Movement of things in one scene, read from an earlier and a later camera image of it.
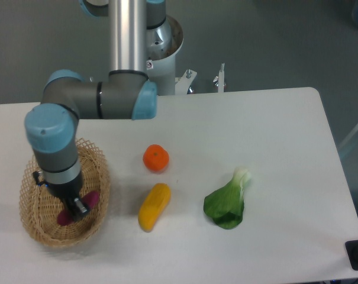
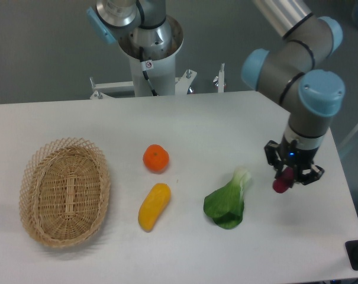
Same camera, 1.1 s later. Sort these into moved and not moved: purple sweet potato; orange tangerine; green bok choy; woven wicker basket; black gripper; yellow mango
Moved: purple sweet potato; black gripper
Not moved: yellow mango; orange tangerine; woven wicker basket; green bok choy
